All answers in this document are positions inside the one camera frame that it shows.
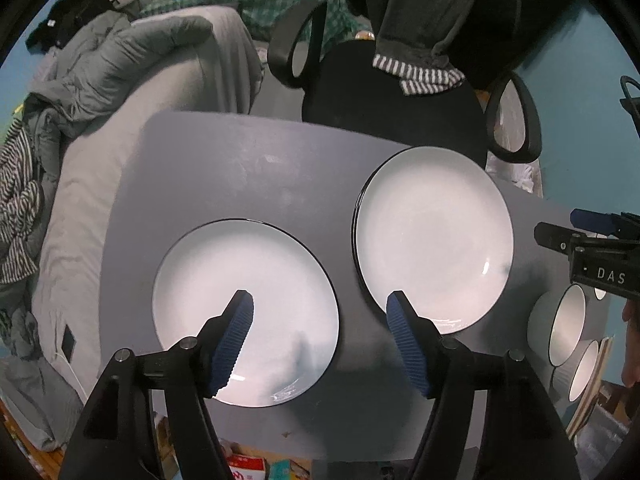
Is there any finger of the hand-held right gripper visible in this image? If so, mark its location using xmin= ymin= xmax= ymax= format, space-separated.
xmin=570 ymin=208 xmax=640 ymax=241
xmin=534 ymin=221 xmax=592 ymax=257

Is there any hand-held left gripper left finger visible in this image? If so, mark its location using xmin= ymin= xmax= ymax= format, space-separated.
xmin=59 ymin=289 xmax=256 ymax=480

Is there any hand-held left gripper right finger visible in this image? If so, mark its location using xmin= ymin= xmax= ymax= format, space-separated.
xmin=386 ymin=290 xmax=583 ymax=480

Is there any white ribbed bowl black rim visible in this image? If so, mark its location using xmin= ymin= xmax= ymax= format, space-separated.
xmin=550 ymin=340 xmax=601 ymax=403
xmin=527 ymin=284 xmax=587 ymax=367

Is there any white plate with black rim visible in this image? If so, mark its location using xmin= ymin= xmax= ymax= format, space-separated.
xmin=351 ymin=180 xmax=451 ymax=337
xmin=354 ymin=146 xmax=515 ymax=335
xmin=151 ymin=218 xmax=341 ymax=407

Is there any person's right hand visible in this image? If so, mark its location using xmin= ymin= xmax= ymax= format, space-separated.
xmin=621 ymin=303 xmax=640 ymax=387

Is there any white plastic bag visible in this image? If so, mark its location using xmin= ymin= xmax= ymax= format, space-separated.
xmin=487 ymin=152 xmax=543 ymax=198

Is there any wooden board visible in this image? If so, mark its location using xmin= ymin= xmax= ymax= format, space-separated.
xmin=567 ymin=335 xmax=617 ymax=441

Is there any black stand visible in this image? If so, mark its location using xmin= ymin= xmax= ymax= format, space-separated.
xmin=619 ymin=75 xmax=640 ymax=123

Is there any red and white packet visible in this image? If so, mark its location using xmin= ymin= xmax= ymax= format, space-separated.
xmin=226 ymin=453 xmax=267 ymax=480

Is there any teal packet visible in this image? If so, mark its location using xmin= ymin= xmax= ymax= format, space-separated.
xmin=269 ymin=459 xmax=312 ymax=480

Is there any grey crumpled blanket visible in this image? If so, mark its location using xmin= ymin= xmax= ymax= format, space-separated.
xmin=0 ymin=285 xmax=85 ymax=453

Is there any black office chair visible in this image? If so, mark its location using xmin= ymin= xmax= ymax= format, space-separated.
xmin=267 ymin=0 xmax=543 ymax=167

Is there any striped black and white garment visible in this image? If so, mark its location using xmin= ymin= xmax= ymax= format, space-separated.
xmin=0 ymin=124 xmax=45 ymax=287

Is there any dark hoodie on chair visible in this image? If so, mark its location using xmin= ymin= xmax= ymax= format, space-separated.
xmin=366 ymin=0 xmax=467 ymax=97

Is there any grey puffy jacket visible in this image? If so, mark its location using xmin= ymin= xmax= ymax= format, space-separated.
xmin=29 ymin=12 xmax=214 ymax=137

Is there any green checkered cloth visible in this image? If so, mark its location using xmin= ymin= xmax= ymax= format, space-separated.
xmin=139 ymin=0 xmax=375 ymax=57

